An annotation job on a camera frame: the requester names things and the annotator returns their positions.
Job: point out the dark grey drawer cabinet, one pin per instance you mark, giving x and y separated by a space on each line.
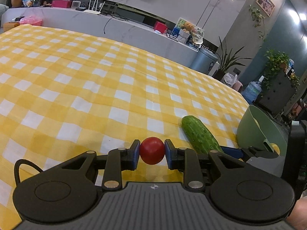
280 92

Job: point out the potted long-leaf plant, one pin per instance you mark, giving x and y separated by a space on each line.
228 59

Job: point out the green plastic bowl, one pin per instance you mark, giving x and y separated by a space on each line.
258 130

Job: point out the white plastic bag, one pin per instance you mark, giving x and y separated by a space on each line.
229 79

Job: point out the blue-grey pedal bin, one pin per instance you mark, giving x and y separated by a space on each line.
204 61

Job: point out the red box on counter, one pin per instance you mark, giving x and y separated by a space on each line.
160 27

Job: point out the white long tv counter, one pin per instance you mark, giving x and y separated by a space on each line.
127 32

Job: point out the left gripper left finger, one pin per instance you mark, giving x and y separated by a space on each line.
118 160

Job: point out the green ivy plant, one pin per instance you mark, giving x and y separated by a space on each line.
276 62

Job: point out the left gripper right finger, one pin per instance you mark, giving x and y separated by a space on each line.
184 160

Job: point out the green cucumber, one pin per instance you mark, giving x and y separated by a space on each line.
199 136

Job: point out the pink box on counter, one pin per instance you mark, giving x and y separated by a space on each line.
61 3

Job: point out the yellow checkered tablecloth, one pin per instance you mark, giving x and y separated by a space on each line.
64 93

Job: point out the yellow-green mango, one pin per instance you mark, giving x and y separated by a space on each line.
276 148

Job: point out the red tomato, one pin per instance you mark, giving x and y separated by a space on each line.
152 150

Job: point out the framed wall picture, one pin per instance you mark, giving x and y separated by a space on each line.
267 6

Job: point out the white wifi router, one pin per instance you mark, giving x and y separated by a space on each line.
95 8

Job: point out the blue water jug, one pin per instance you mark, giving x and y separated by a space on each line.
252 91

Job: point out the pink small appliance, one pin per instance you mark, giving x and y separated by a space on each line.
238 86

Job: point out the teddy bear bouquet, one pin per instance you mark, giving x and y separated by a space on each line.
186 32

